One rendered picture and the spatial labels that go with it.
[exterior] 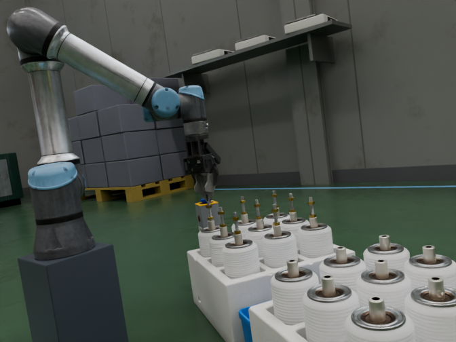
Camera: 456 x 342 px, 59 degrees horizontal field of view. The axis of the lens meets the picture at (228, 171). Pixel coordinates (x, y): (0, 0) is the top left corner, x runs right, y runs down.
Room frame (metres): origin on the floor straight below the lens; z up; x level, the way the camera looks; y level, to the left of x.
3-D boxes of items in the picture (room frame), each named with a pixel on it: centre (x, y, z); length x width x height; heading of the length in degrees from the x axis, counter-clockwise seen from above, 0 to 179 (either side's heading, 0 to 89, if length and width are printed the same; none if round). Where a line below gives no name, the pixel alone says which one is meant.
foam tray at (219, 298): (1.23, -0.07, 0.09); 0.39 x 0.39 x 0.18; 20
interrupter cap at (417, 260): (0.77, -0.37, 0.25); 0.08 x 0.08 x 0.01
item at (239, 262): (1.08, 0.00, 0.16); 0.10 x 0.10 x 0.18
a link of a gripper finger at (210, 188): (1.28, 0.07, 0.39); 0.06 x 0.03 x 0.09; 158
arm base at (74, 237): (1.06, 0.45, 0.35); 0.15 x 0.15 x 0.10
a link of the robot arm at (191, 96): (1.28, 0.09, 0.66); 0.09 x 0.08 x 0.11; 104
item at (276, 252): (1.12, -0.11, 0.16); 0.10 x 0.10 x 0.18
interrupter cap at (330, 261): (0.83, -0.21, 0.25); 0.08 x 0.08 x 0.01
